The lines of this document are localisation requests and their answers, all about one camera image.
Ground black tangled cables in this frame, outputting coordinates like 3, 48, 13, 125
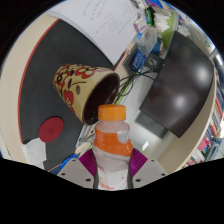
113, 68, 164, 104

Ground small blue electronic device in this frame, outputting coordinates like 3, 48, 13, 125
130, 49, 147, 73

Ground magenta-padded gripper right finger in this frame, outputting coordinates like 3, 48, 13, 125
128, 148, 169, 190

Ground beige shelf full of books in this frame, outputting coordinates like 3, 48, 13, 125
159, 76, 224, 174

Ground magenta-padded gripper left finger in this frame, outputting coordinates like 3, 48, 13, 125
56, 148, 100, 190

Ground floral patterned paper cup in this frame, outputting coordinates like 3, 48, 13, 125
53, 63, 121, 127

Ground grey metal stand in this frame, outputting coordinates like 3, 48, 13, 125
77, 123, 96, 150

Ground black computer monitor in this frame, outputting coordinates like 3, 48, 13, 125
139, 30, 215, 139

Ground black red-edged desk mat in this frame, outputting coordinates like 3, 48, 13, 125
18, 18, 126, 172

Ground clear plastic container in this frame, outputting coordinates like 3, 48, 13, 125
138, 26, 159, 56

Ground white tissue pile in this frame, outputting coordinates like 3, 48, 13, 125
151, 5, 176, 33

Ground orange-capped plastic drink bottle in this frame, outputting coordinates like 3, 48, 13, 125
92, 104, 134, 192

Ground flat round red coaster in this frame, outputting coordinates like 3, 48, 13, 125
38, 116, 65, 144

